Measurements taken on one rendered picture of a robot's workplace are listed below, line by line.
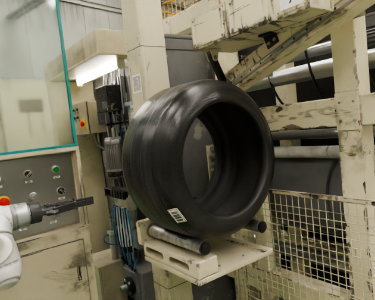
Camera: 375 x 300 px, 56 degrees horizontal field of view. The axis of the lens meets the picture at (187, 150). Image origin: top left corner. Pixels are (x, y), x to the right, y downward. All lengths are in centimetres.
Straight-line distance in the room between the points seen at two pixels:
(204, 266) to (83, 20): 1194
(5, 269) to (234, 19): 116
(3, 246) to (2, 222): 13
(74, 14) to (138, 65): 1120
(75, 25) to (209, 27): 1112
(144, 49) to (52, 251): 96
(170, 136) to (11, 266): 61
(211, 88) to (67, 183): 86
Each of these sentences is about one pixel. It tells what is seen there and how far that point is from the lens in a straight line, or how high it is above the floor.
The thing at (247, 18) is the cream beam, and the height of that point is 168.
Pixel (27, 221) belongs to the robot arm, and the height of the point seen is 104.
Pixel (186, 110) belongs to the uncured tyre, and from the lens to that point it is 115.
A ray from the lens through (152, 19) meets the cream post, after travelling 159.
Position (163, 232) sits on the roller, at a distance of 140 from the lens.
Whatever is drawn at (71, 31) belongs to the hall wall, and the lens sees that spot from 1244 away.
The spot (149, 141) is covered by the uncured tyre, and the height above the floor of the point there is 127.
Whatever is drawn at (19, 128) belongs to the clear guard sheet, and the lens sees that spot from 168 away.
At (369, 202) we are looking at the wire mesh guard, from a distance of 135.
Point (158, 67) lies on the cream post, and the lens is 155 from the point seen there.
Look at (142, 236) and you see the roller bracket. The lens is 148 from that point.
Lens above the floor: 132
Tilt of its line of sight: 4 degrees down
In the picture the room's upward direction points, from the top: 6 degrees counter-clockwise
